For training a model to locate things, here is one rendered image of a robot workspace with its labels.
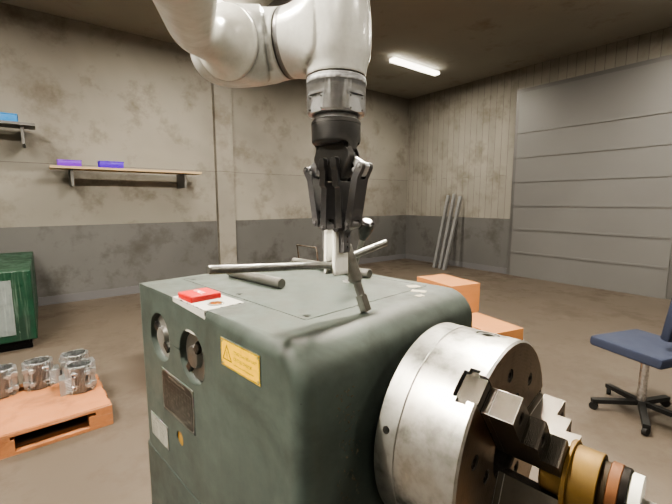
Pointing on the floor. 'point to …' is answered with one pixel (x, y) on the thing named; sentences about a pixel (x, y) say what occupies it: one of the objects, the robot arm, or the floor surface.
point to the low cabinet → (18, 301)
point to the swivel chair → (631, 339)
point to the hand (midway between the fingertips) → (335, 252)
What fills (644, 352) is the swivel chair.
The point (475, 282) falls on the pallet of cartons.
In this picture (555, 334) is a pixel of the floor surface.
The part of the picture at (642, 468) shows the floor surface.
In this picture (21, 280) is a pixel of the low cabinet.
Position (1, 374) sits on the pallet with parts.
